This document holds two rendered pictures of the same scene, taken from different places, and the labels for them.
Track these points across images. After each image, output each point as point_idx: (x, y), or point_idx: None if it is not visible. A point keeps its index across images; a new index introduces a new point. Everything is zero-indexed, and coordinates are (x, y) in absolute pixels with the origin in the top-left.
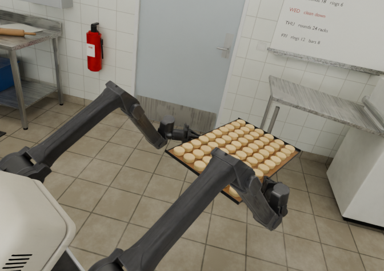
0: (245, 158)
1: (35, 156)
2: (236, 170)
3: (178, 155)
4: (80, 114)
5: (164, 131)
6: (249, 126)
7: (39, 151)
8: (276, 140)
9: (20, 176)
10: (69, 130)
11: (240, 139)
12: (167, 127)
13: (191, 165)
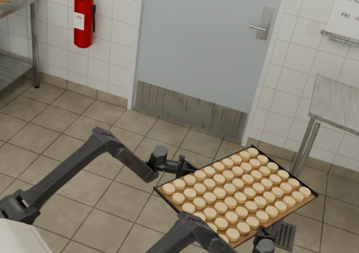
0: (244, 202)
1: (28, 200)
2: (195, 234)
3: (167, 194)
4: (67, 161)
5: (155, 164)
6: (261, 158)
7: (31, 196)
8: (290, 180)
9: (21, 223)
10: (57, 177)
11: (244, 176)
12: (158, 160)
13: (179, 207)
